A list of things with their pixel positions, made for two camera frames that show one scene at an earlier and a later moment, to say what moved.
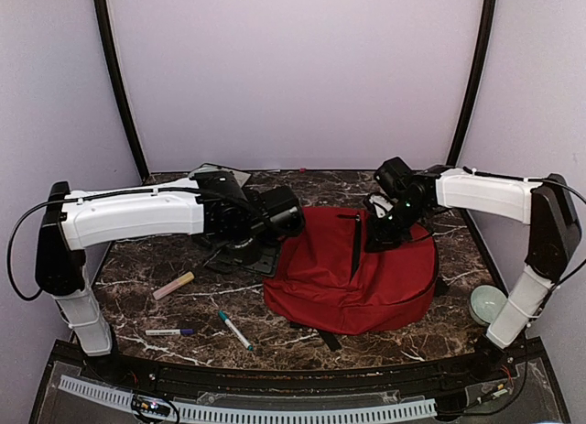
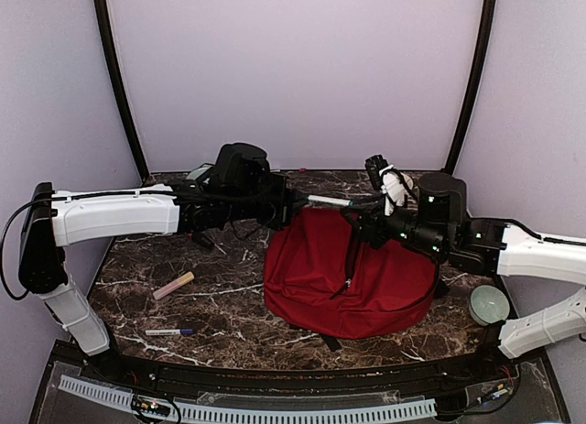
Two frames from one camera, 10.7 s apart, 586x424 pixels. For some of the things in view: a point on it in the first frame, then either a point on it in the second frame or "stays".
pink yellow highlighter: [172, 286] stays
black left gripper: [265, 266] -> [286, 214]
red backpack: [320, 274] stays
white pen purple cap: [170, 331] stays
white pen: [236, 331] -> [341, 201]
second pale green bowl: [485, 302] stays
